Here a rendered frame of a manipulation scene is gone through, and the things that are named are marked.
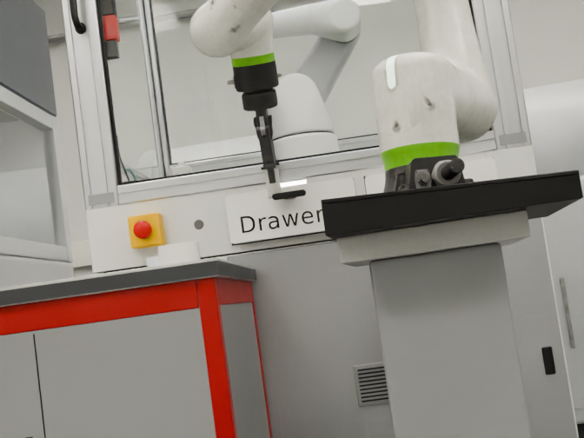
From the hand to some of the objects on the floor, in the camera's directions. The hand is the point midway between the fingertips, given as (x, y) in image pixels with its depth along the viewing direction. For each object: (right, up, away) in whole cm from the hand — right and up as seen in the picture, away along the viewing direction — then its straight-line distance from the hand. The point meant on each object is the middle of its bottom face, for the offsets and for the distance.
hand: (273, 182), depth 196 cm
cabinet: (+24, -96, +44) cm, 108 cm away
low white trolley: (-26, -96, -32) cm, 104 cm away
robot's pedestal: (+37, -85, -58) cm, 109 cm away
